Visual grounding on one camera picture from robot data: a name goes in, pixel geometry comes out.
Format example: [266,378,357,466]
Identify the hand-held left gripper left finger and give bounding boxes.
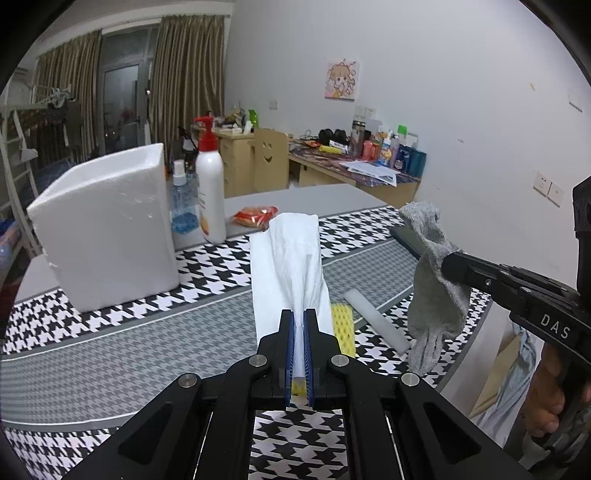
[60,309,296,480]

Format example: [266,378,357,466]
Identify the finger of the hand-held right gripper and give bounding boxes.
[442,253,522,303]
[457,250,578,298]

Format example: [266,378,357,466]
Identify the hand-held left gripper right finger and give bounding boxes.
[302,308,532,480]

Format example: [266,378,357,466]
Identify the grey sock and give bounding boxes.
[398,200,472,374]

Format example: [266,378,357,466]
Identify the yellow foam net sleeve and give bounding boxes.
[291,302,357,398]

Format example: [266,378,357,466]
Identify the white foam strip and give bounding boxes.
[343,288,411,356]

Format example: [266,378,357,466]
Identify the white paper tissue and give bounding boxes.
[249,212,334,407]

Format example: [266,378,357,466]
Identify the white foam box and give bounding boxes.
[26,143,181,313]

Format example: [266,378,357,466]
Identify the person's right hand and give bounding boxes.
[526,342,568,439]

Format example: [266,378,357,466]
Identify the person's light blue clothing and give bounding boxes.
[475,318,539,437]

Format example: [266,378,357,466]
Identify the light wooden panel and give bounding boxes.
[468,337,520,418]

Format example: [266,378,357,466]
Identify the white printed papers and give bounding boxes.
[339,159,399,186]

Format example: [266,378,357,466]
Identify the red snack packet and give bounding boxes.
[233,205,279,230]

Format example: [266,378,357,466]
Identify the cluster of toiletry bottles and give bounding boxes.
[348,120,428,176]

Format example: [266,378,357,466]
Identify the houndstooth tablecloth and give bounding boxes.
[0,184,492,480]

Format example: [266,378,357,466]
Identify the wooden desk with patterned cover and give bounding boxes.
[287,141,421,208]

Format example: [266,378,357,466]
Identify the white pump bottle red head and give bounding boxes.
[193,111,228,244]

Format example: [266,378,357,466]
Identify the clear blue spray bottle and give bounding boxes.
[170,159,200,250]

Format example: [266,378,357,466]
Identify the black headphones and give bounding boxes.
[318,128,350,146]

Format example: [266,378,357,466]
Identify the wooden chair with smiley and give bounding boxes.
[250,128,290,193]

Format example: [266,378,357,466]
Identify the glass balcony door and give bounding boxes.
[99,25,160,155]

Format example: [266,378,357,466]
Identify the brown curtain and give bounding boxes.
[34,30,102,162]
[151,14,227,153]

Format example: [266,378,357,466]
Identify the dark hanging clothes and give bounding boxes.
[44,88,84,153]

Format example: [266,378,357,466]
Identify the white metal bunk bed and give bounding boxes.
[0,83,42,259]

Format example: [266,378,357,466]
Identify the double white wall socket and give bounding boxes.
[533,170,566,208]

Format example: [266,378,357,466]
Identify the pink cartoon wall picture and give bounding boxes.
[323,58,361,101]

